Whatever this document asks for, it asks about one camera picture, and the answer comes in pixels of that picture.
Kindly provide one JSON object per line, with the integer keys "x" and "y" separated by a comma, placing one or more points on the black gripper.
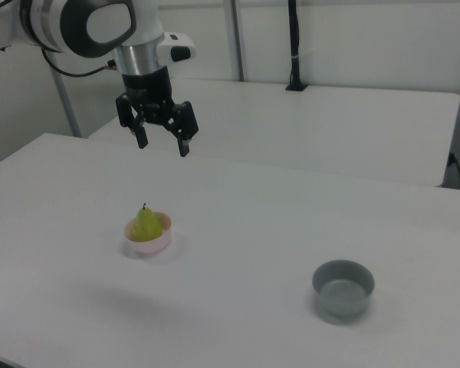
{"x": 147, "y": 86}

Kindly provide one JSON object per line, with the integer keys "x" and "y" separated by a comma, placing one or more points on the green yellow pear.
{"x": 146, "y": 226}

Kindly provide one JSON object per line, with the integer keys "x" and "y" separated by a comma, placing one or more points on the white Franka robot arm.
{"x": 76, "y": 27}

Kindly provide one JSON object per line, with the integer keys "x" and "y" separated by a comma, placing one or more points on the pink plastic bowl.
{"x": 150, "y": 247}

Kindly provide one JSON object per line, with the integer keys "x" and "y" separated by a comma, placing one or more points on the grey plastic bowl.
{"x": 343, "y": 291}

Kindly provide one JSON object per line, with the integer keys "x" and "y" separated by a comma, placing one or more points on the white side table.
{"x": 329, "y": 126}

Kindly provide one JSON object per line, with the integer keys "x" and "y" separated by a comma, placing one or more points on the grey partition post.
{"x": 237, "y": 38}
{"x": 67, "y": 103}

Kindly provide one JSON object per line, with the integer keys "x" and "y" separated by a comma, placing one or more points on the black camera pole with base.
{"x": 294, "y": 42}

